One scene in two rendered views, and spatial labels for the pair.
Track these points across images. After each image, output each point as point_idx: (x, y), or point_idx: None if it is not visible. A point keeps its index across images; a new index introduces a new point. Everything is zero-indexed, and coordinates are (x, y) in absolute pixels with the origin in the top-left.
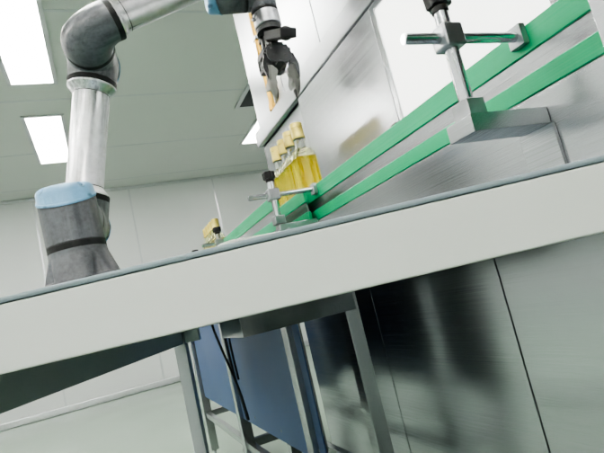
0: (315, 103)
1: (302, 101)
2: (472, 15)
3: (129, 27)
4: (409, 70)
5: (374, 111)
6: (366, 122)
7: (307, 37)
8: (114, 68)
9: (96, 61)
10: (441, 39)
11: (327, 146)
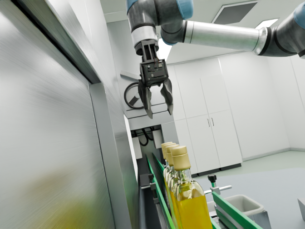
0: (116, 118)
1: (108, 94)
2: (132, 150)
3: (253, 51)
4: (131, 152)
5: (131, 161)
6: (131, 166)
7: (88, 38)
8: (292, 43)
9: (289, 56)
10: None
11: (127, 173)
